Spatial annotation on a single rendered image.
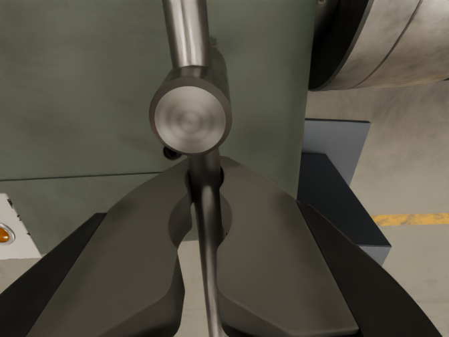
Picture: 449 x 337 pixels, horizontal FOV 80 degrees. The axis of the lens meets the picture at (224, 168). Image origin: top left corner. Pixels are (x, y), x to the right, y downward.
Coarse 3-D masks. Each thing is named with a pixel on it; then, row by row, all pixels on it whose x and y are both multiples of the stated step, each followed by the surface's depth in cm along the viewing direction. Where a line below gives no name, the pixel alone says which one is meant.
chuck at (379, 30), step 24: (360, 0) 20; (384, 0) 18; (408, 0) 18; (336, 24) 24; (360, 24) 20; (384, 24) 20; (312, 48) 31; (336, 48) 24; (360, 48) 22; (384, 48) 22; (312, 72) 31; (336, 72) 25; (360, 72) 25
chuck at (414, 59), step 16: (432, 0) 18; (448, 0) 18; (416, 16) 19; (432, 16) 19; (448, 16) 19; (416, 32) 20; (432, 32) 20; (448, 32) 20; (400, 48) 22; (416, 48) 22; (432, 48) 22; (448, 48) 22; (384, 64) 24; (400, 64) 24; (416, 64) 24; (432, 64) 24; (448, 64) 24; (368, 80) 26; (384, 80) 27; (400, 80) 27; (416, 80) 27; (432, 80) 28
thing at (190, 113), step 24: (216, 48) 14; (192, 72) 7; (216, 72) 8; (168, 96) 7; (192, 96) 7; (216, 96) 7; (168, 120) 7; (192, 120) 7; (216, 120) 7; (168, 144) 7; (192, 144) 7; (216, 144) 7
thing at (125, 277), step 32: (160, 192) 9; (128, 224) 8; (160, 224) 8; (96, 256) 7; (128, 256) 7; (160, 256) 7; (64, 288) 6; (96, 288) 6; (128, 288) 6; (160, 288) 6; (64, 320) 5; (96, 320) 5; (128, 320) 5; (160, 320) 6
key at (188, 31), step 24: (168, 0) 7; (192, 0) 7; (168, 24) 7; (192, 24) 7; (192, 48) 7; (192, 168) 10; (216, 168) 10; (192, 192) 11; (216, 192) 10; (216, 216) 11; (216, 240) 11; (216, 288) 12; (216, 312) 12; (216, 336) 12
